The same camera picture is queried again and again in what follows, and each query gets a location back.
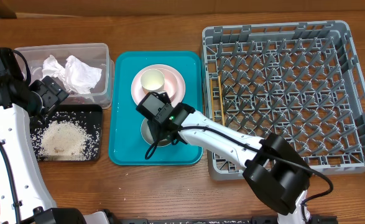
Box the white bowl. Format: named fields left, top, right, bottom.
left=141, top=118, right=171, bottom=147

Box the white napkin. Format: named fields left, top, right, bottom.
left=42, top=55, right=102, bottom=94

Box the white rice pile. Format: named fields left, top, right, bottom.
left=30, top=113, right=101, bottom=161

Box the cream cup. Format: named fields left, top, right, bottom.
left=140, top=69, right=165, bottom=93

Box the wooden chopstick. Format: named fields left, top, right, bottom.
left=209, top=78, right=215, bottom=121
left=218, top=75, right=225, bottom=126

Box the red snack wrapper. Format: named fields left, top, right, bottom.
left=64, top=92, right=93, bottom=104

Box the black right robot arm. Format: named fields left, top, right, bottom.
left=141, top=103, right=311, bottom=223

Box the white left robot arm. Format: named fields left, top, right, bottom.
left=0, top=47, right=120, bottom=224

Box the pink small bowl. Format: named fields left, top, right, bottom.
left=141, top=68, right=177, bottom=98

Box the pink plate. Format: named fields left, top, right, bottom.
left=131, top=64, right=185, bottom=106

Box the teal serving tray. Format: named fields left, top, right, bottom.
left=108, top=51, right=203, bottom=166

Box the black plastic tray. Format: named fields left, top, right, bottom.
left=29, top=104, right=103, bottom=162

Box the clear plastic bin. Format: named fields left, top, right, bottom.
left=16, top=43, right=114, bottom=109

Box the cardboard backdrop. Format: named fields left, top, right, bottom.
left=0, top=0, right=365, bottom=18

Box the grey dish rack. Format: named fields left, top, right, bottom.
left=201, top=21, right=365, bottom=175

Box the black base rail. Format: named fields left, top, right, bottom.
left=120, top=215, right=338, bottom=224

